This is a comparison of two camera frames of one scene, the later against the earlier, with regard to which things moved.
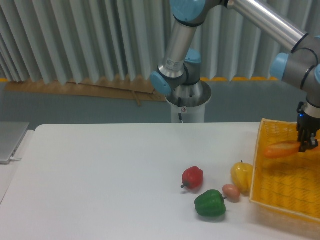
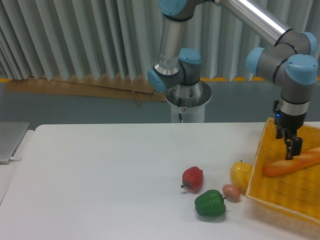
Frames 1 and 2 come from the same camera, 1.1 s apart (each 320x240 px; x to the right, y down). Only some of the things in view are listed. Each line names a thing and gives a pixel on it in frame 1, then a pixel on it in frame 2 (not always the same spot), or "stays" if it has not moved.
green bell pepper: (210, 203) stays
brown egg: (231, 193) stays
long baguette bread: (281, 149) to (305, 158)
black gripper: (307, 128) to (288, 122)
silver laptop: (11, 134) stays
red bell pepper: (192, 177) stays
